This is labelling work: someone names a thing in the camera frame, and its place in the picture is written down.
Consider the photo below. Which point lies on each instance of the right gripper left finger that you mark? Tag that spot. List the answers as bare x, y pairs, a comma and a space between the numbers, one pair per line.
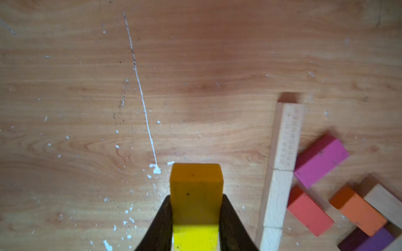
160, 233

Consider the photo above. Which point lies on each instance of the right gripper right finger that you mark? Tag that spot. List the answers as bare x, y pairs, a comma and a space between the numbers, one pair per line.
232, 233

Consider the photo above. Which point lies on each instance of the natural wood block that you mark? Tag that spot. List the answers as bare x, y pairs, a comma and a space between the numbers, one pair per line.
268, 238
276, 191
396, 245
386, 204
288, 120

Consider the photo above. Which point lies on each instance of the yellow block front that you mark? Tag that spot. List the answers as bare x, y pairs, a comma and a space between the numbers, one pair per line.
196, 194

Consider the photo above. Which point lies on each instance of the red building block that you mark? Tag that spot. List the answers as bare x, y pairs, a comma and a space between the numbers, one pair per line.
302, 207

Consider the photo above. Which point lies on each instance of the magenta block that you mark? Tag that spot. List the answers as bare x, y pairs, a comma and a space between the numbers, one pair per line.
319, 159

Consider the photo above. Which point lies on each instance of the purple building block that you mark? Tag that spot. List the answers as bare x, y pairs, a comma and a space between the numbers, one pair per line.
360, 241

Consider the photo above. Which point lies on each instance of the orange building block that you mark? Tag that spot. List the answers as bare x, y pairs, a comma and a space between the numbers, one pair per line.
358, 210

